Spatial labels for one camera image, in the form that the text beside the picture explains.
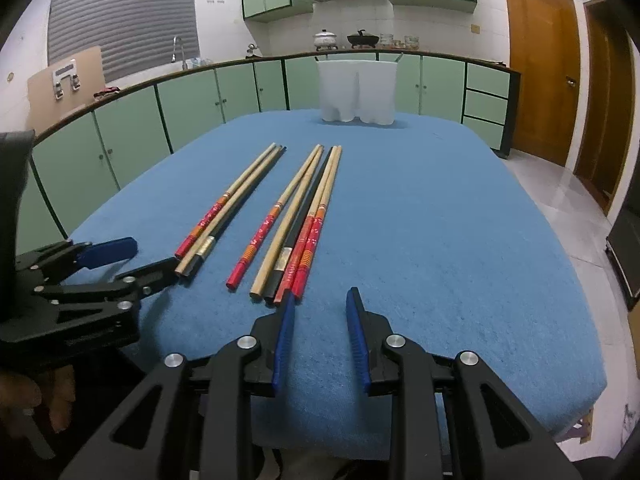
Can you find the grey window blind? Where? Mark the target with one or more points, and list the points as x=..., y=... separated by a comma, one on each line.
x=133, y=35

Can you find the white cooking pot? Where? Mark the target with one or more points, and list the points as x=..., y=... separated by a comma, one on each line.
x=325, y=41

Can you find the blue table cloth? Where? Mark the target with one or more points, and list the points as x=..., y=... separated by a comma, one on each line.
x=427, y=223

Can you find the plain wooden chopstick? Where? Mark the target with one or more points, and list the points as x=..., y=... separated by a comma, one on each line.
x=273, y=251
x=226, y=210

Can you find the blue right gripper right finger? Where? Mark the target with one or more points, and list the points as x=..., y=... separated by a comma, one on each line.
x=356, y=317

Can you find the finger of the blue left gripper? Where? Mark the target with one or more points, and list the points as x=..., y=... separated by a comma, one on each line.
x=150, y=279
x=97, y=255

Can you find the green lower kitchen cabinets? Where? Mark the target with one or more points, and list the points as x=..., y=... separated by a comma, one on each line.
x=85, y=156

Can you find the chrome sink faucet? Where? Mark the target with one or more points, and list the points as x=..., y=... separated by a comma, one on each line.
x=178, y=52

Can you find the black wok with lid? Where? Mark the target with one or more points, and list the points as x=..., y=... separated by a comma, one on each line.
x=362, y=39

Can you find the open wooden door frame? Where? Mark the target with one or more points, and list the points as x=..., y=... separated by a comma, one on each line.
x=610, y=107

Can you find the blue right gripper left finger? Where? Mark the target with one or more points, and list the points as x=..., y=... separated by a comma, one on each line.
x=282, y=350

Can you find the black glass disinfection cabinet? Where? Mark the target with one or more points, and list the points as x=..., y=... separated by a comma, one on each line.
x=623, y=242

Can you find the pink cloth on counter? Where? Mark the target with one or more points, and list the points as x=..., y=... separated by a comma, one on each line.
x=106, y=93

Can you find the white double utensil holder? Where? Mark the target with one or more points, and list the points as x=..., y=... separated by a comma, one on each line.
x=361, y=90

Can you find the cardboard panel water purifier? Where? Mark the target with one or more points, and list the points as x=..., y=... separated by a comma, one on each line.
x=63, y=88

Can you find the small kettle on counter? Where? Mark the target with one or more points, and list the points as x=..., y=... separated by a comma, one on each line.
x=252, y=51

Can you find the wooden closed door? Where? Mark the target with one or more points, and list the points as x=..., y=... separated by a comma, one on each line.
x=545, y=50

